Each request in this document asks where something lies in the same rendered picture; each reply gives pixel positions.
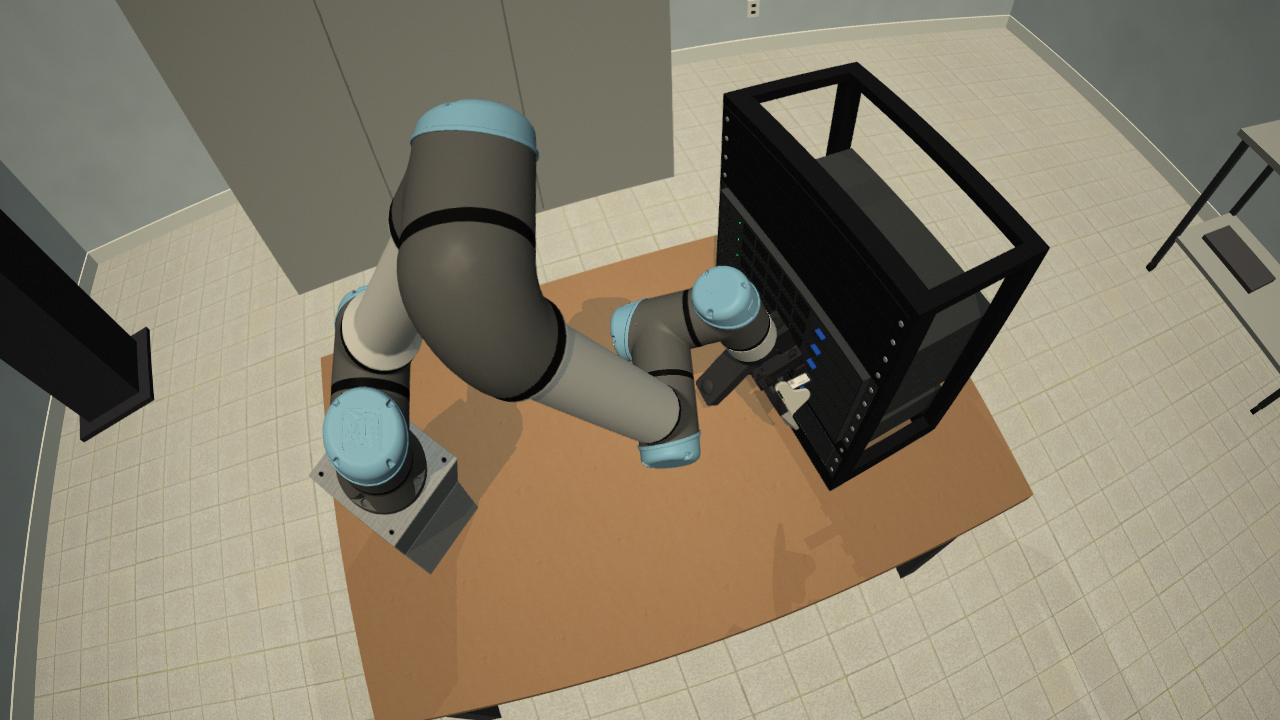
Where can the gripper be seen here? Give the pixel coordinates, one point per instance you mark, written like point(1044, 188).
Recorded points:
point(781, 359)

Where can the black server rack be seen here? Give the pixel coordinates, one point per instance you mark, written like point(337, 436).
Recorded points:
point(820, 261)

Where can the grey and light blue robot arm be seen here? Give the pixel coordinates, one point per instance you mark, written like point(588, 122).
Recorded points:
point(467, 276)

